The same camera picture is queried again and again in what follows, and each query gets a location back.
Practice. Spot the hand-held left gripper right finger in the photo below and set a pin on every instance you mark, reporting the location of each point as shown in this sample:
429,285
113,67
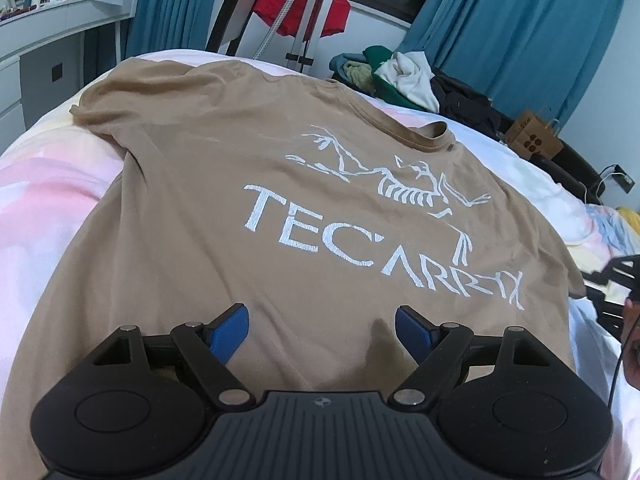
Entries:
412,330

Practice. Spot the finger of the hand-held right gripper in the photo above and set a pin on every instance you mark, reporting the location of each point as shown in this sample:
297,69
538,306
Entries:
612,305

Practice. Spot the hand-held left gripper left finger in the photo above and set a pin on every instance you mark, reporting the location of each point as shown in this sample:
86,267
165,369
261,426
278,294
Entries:
230,330

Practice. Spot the tan printed t-shirt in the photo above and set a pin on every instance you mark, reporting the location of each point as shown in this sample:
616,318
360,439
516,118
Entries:
210,210

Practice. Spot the dark clothes pile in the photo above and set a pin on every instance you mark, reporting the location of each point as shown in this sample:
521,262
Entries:
467,105

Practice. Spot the person's right hand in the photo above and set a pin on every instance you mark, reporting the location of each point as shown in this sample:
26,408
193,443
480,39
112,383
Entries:
632,350

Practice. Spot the yellow cloth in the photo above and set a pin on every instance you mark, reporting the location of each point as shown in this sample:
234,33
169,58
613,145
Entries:
631,222

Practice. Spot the black bench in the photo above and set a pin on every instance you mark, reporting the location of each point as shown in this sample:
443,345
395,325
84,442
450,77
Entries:
570,170

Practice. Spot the brown paper bag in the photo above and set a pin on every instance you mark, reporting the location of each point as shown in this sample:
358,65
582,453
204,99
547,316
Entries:
535,135

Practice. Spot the pastel tie-dye bed duvet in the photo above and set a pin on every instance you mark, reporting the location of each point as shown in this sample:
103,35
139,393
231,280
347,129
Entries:
55,195

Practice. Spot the white crumpled garment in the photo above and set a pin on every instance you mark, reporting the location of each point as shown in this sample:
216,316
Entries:
407,77

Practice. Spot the yellow-green towel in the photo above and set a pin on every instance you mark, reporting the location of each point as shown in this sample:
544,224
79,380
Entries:
357,72

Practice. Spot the green garment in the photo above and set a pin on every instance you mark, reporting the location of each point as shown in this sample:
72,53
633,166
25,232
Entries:
380,67

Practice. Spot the blue cloth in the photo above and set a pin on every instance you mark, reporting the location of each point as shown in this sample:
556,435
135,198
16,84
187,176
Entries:
342,62

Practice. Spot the teal curtain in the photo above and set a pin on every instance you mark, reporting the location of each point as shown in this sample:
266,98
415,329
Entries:
165,5
510,25

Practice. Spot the silver garment steamer stand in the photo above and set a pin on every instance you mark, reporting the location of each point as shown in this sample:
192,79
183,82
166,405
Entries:
302,20

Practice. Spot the red hanging garment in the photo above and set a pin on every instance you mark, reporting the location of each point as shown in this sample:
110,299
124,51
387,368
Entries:
295,7

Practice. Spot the grey leaning board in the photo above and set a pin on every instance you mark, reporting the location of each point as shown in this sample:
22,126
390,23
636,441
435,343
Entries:
247,0

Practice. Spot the white vanity desk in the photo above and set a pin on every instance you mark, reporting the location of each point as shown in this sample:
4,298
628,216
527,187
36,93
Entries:
45,45

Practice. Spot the wall socket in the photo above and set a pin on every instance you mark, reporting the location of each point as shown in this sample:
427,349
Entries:
625,179

